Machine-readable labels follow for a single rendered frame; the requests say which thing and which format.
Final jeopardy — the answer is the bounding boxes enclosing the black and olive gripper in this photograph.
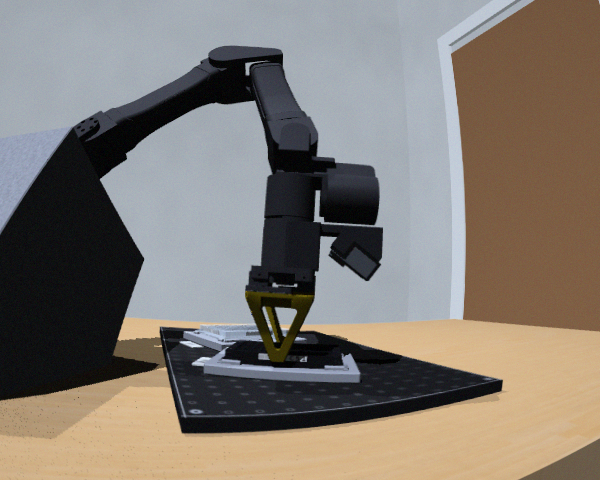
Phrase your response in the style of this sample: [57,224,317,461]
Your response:
[245,216,316,363]

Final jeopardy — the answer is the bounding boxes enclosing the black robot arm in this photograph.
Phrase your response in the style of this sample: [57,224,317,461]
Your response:
[74,46,383,281]

